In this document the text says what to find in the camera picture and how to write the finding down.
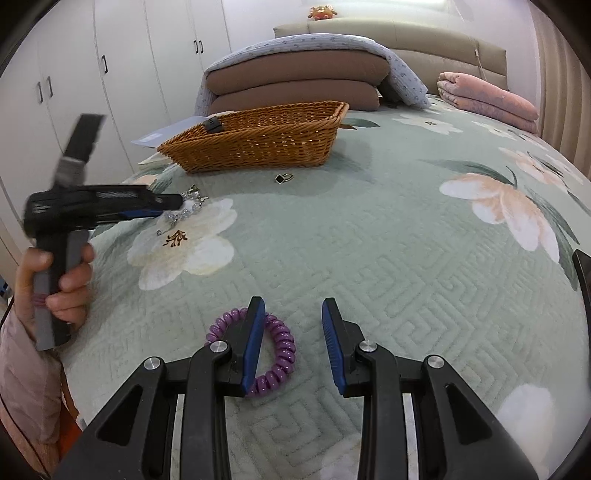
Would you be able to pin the white wardrobe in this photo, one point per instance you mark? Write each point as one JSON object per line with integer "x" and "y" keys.
{"x": 138, "y": 69}

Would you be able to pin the folded pink blanket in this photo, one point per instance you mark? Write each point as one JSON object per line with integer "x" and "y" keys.
{"x": 489, "y": 99}

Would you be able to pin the blue cover book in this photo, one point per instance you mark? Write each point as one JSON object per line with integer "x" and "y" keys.
{"x": 161, "y": 136}

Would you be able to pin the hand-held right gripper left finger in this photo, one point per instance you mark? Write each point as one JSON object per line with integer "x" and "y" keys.
{"x": 256, "y": 341}

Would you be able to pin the orange plush toy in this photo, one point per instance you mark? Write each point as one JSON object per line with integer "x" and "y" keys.
{"x": 322, "y": 13}

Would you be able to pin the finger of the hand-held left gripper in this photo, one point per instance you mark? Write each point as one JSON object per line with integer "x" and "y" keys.
{"x": 152, "y": 199}
{"x": 138, "y": 215}

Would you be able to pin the brown wicker basket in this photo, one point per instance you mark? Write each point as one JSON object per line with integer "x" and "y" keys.
{"x": 258, "y": 143}

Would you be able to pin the small metal charm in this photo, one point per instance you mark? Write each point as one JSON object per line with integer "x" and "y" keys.
{"x": 280, "y": 178}

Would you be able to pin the beige padded headboard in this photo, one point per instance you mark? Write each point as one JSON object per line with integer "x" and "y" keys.
{"x": 438, "y": 41}

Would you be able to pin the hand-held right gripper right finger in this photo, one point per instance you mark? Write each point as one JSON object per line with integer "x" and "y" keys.
{"x": 333, "y": 341}

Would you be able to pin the green floral bedspread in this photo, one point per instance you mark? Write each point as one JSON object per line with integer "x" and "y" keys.
{"x": 369, "y": 254}

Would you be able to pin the beige curtain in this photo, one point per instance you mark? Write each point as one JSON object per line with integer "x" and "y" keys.
{"x": 568, "y": 92}

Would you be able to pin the black curved object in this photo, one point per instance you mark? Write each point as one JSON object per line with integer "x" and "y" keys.
{"x": 582, "y": 272}

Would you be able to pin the brown pillow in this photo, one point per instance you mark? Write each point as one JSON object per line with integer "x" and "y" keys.
{"x": 295, "y": 94}
{"x": 300, "y": 69}

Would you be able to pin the person's left forearm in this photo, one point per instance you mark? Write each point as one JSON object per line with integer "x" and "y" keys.
{"x": 27, "y": 392}

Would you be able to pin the person's left hand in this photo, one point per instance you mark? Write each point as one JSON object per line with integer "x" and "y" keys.
{"x": 74, "y": 281}

